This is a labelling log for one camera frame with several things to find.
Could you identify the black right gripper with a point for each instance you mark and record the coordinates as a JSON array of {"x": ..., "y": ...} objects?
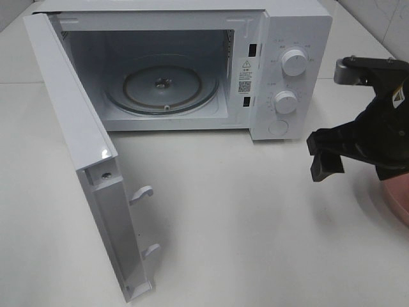
[{"x": 382, "y": 128}]

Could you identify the glass microwave turntable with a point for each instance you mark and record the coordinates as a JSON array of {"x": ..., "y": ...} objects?
[{"x": 162, "y": 90}]

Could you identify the white microwave door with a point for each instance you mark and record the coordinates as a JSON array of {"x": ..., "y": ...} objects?
[{"x": 93, "y": 155}]

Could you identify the pink plate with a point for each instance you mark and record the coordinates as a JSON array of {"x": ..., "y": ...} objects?
[{"x": 396, "y": 193}]

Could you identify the white microwave oven body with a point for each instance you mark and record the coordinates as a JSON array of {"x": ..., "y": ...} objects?
[{"x": 239, "y": 42}]

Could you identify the lower white microwave knob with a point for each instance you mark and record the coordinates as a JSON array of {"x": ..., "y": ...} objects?
[{"x": 285, "y": 102}]

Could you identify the white microwave knob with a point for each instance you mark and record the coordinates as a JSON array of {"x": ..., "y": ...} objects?
[
  {"x": 294, "y": 62},
  {"x": 285, "y": 102}
]

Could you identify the round microwave door button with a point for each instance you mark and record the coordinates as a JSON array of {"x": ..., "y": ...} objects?
[{"x": 278, "y": 127}]

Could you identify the upper white microwave knob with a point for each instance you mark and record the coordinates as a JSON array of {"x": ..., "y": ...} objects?
[{"x": 294, "y": 62}]

